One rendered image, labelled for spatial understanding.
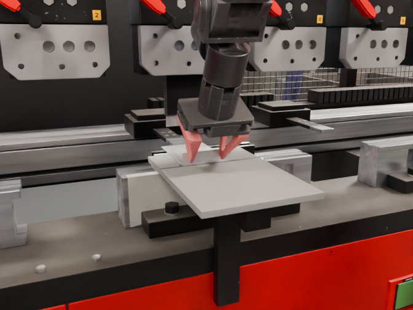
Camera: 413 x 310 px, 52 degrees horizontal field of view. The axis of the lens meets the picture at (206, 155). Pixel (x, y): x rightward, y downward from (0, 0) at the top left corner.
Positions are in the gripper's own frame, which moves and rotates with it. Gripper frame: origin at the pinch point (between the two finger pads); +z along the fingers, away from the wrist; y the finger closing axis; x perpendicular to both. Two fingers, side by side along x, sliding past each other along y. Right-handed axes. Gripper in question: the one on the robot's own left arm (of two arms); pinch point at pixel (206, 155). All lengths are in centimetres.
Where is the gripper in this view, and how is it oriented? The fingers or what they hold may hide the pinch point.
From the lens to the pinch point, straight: 68.4
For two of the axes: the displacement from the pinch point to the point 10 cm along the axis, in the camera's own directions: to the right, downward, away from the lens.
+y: -9.3, 1.0, -3.5
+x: 3.3, 6.6, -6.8
